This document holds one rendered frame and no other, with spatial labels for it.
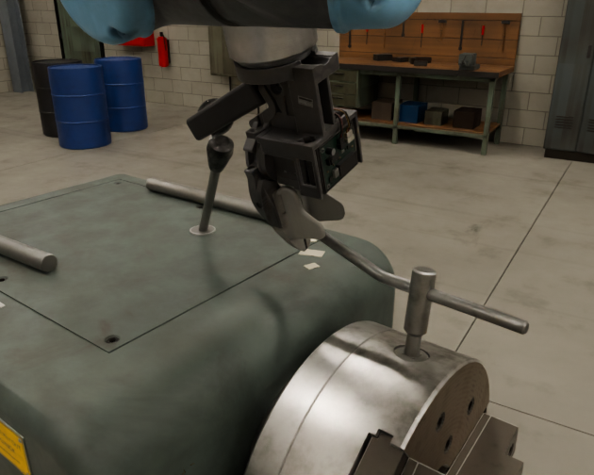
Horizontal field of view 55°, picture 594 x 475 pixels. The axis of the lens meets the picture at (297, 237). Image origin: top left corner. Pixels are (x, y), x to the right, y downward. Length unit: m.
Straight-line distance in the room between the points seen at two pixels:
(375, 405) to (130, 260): 0.36
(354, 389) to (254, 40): 0.31
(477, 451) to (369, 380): 0.18
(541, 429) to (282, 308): 2.01
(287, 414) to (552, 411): 2.17
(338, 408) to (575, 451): 2.01
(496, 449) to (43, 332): 0.48
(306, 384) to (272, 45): 0.30
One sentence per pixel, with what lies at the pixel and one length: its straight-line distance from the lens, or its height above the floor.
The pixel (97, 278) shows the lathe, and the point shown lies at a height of 1.25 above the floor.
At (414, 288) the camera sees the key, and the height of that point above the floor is 1.30.
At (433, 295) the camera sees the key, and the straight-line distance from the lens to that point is 0.53.
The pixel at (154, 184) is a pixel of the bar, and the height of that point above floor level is 1.27.
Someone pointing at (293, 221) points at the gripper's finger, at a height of 1.35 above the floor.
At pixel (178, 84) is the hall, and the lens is 9.56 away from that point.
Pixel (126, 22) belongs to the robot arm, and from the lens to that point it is 0.36.
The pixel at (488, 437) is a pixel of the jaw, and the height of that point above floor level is 1.11.
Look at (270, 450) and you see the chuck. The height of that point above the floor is 1.18.
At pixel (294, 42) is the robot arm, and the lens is 0.46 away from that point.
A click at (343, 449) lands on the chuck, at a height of 1.20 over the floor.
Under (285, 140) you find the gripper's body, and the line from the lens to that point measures 0.49.
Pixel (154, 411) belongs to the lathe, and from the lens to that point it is 0.50.
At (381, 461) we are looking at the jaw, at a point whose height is 1.20.
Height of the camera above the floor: 1.55
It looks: 23 degrees down
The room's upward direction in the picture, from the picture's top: straight up
